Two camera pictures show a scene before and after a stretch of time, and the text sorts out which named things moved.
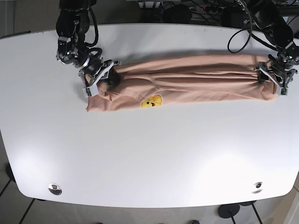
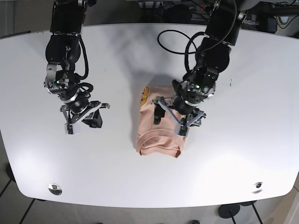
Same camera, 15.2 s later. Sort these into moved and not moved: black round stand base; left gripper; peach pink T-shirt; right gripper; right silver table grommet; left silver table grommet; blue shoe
Moved: peach pink T-shirt; right gripper; left gripper
Not moved: black round stand base; left silver table grommet; right silver table grommet; blue shoe
